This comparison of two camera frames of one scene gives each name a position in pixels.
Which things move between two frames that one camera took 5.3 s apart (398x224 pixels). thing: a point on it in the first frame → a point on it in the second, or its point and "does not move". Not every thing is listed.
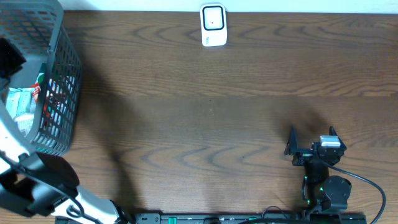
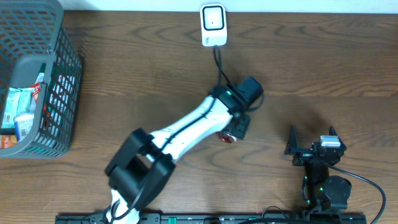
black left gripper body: x=9 y=59 → x=240 y=127
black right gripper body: x=303 y=157 does not move
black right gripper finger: x=333 y=132 does not move
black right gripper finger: x=292 y=145 does not move
